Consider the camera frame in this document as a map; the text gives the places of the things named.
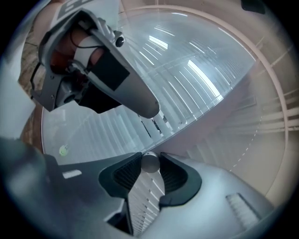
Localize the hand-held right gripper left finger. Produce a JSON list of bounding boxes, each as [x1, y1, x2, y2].
[[57, 151, 142, 235]]

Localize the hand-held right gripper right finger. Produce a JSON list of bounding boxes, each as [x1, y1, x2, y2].
[[149, 152, 276, 239]]

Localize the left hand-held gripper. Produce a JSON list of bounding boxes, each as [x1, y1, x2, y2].
[[31, 0, 161, 119]]

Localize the white window blinds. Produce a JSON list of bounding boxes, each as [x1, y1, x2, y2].
[[41, 10, 256, 164]]

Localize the person's left forearm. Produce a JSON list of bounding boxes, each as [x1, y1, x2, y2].
[[38, 0, 60, 31]]

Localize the person's left hand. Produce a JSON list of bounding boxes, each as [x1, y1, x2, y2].
[[50, 30, 105, 81]]

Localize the white ceiling pipe bundle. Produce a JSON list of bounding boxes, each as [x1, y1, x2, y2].
[[263, 92, 299, 131]]

